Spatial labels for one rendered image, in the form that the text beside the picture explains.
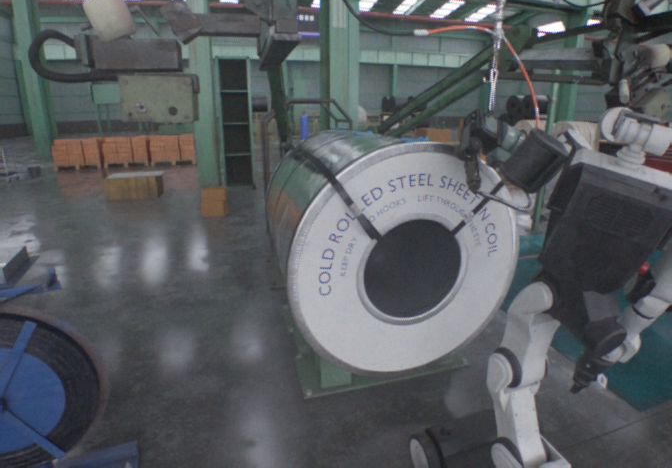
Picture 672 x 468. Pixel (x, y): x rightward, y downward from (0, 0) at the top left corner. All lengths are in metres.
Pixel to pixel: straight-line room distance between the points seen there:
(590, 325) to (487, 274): 0.88
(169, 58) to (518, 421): 1.62
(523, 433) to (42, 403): 1.64
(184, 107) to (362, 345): 1.31
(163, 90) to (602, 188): 1.08
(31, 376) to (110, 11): 1.11
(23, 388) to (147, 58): 1.09
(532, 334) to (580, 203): 0.55
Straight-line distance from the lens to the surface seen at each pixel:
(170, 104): 1.07
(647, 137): 1.10
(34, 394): 1.54
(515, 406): 1.55
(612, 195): 0.95
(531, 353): 1.42
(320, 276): 1.58
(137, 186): 7.35
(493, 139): 1.61
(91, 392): 1.52
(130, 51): 1.14
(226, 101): 7.78
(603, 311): 1.21
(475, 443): 1.80
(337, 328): 1.73
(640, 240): 0.99
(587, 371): 1.55
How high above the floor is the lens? 1.48
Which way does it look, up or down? 16 degrees down
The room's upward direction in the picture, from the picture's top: straight up
